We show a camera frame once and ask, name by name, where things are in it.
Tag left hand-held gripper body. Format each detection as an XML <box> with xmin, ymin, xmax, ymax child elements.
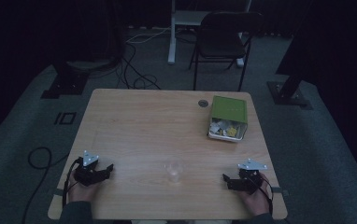
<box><xmin>73</xmin><ymin>150</ymin><xmax>106</xmax><ymax>188</ymax></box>

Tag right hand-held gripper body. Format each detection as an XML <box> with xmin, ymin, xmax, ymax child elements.
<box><xmin>236</xmin><ymin>158</ymin><xmax>269</xmax><ymax>196</ymax></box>

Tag person's left hand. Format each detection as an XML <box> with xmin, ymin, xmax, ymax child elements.
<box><xmin>66</xmin><ymin>178</ymin><xmax>102</xmax><ymax>205</ymax></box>

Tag person's right hand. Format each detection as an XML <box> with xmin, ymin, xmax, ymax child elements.
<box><xmin>236</xmin><ymin>173</ymin><xmax>272</xmax><ymax>217</ymax></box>

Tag clear plastic cup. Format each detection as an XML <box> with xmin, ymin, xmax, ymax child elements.
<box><xmin>164</xmin><ymin>160</ymin><xmax>184</xmax><ymax>184</ymax></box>

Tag green bin with paper scraps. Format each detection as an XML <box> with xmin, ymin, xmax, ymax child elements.
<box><xmin>207</xmin><ymin>94</ymin><xmax>249</xmax><ymax>144</ymax></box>

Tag black stand base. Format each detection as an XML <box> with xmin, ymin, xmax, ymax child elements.
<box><xmin>40</xmin><ymin>60</ymin><xmax>91</xmax><ymax>100</ymax></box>
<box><xmin>266</xmin><ymin>0</ymin><xmax>314</xmax><ymax>110</ymax></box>

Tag black folding chair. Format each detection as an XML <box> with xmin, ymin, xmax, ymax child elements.
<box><xmin>188</xmin><ymin>10</ymin><xmax>264</xmax><ymax>92</ymax></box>

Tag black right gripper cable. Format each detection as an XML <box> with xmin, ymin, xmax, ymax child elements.
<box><xmin>250</xmin><ymin>174</ymin><xmax>275</xmax><ymax>217</ymax></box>

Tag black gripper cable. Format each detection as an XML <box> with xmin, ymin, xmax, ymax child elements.
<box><xmin>21</xmin><ymin>147</ymin><xmax>85</xmax><ymax>224</ymax></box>
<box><xmin>250</xmin><ymin>174</ymin><xmax>275</xmax><ymax>217</ymax></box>

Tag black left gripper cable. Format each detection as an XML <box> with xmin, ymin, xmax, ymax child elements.
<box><xmin>21</xmin><ymin>147</ymin><xmax>85</xmax><ymax>224</ymax></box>

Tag black floor cables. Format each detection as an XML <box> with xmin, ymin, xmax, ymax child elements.
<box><xmin>114</xmin><ymin>40</ymin><xmax>162</xmax><ymax>91</ymax></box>

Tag white floor cable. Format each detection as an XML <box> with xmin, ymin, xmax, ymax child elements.
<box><xmin>124</xmin><ymin>26</ymin><xmax>173</xmax><ymax>45</ymax></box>

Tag white desk frame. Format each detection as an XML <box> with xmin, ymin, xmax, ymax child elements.
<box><xmin>166</xmin><ymin>0</ymin><xmax>253</xmax><ymax>68</ymax></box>

